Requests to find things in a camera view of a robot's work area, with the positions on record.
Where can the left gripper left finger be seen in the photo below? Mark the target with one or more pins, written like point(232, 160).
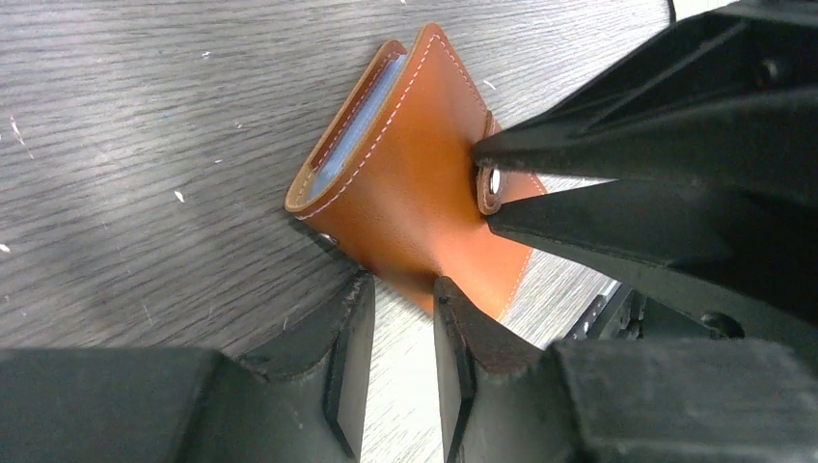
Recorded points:
point(300, 397)

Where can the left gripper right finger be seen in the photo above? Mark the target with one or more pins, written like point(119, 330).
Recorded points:
point(691, 400)

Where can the brown leather card holder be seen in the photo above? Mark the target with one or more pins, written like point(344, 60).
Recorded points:
point(392, 183)

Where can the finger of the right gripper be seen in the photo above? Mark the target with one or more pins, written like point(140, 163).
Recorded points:
point(698, 250)
point(725, 98)

